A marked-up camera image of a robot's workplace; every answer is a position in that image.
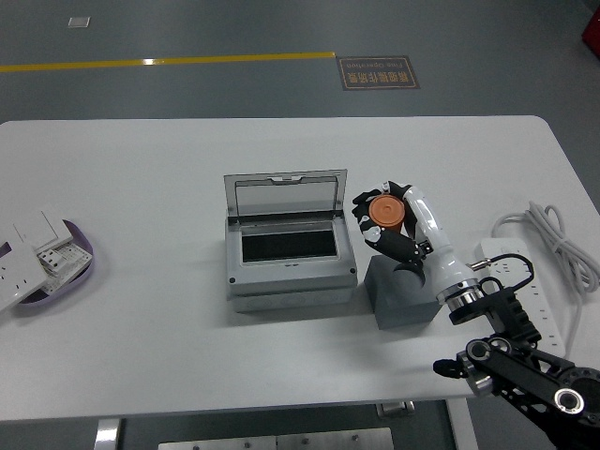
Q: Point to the grey box with clear lid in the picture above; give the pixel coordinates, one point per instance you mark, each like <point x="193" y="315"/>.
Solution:
<point x="290" y="281"/>

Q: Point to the grey cube with round hole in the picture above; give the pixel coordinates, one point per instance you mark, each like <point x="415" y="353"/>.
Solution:
<point x="403" y="304"/>

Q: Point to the white socket insert module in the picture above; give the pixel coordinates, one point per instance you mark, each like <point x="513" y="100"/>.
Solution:
<point x="58" y="262"/>

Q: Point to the orange cylinder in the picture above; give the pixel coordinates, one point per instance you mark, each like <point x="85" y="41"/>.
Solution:
<point x="386" y="211"/>

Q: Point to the silver table bracket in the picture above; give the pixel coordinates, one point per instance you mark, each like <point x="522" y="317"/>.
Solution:
<point x="396" y="409"/>

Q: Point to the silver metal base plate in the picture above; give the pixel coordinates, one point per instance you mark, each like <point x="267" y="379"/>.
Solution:
<point x="276" y="440"/>

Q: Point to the white power strip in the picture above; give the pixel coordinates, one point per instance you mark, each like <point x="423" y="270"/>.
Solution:
<point x="544" y="307"/>

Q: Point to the white socket panel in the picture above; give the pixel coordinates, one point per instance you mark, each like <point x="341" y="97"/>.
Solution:
<point x="16" y="276"/>

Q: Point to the purple tray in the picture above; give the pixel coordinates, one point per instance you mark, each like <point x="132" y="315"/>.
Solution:
<point x="79" y="276"/>

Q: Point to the brown floor sign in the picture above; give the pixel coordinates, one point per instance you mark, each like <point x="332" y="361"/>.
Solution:
<point x="378" y="72"/>

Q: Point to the white table leg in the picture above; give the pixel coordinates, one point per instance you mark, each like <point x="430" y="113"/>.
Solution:
<point x="464" y="426"/>
<point x="108" y="436"/>

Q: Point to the white rocker switch panel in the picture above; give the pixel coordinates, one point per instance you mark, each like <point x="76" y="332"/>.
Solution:
<point x="40" y="229"/>

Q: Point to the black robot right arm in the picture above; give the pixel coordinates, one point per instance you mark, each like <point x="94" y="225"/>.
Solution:
<point x="511" y="365"/>

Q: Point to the red object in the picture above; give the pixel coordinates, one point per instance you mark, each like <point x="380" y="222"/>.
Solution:
<point x="592" y="35"/>

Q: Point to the small silver floor plate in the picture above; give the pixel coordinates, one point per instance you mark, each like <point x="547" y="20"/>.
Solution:
<point x="79" y="22"/>

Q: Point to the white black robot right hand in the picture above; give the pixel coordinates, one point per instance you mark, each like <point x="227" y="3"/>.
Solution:
<point x="438" y="244"/>

